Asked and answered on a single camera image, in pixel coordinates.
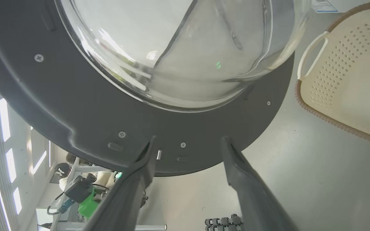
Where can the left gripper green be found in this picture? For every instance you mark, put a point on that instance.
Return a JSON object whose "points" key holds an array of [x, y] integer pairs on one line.
{"points": [[87, 205]]}

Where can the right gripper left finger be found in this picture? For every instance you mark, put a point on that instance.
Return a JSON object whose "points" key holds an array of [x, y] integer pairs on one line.
{"points": [[130, 192]]}

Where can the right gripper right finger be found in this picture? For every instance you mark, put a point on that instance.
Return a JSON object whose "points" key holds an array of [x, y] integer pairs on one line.
{"points": [[255, 205]]}

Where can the dark grey washing machine door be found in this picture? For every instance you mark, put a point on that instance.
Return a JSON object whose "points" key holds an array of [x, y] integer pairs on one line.
{"points": [[75, 112]]}

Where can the cream perforated laundry basket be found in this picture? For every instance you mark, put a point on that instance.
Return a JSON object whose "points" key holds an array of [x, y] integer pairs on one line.
{"points": [[348, 80]]}

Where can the white washing machine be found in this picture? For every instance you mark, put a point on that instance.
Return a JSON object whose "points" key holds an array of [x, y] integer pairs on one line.
{"points": [[352, 4]]}

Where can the black segmented track piece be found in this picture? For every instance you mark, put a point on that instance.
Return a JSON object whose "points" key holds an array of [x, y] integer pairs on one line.
{"points": [[223, 223]]}

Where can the black cap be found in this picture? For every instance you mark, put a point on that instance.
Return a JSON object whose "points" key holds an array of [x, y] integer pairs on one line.
{"points": [[62, 170]]}

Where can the blue energy label sticker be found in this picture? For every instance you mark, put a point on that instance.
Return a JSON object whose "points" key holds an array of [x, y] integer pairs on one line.
{"points": [[324, 5]]}

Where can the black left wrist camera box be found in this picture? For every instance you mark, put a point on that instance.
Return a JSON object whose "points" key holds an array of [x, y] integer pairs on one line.
{"points": [[79, 189]]}

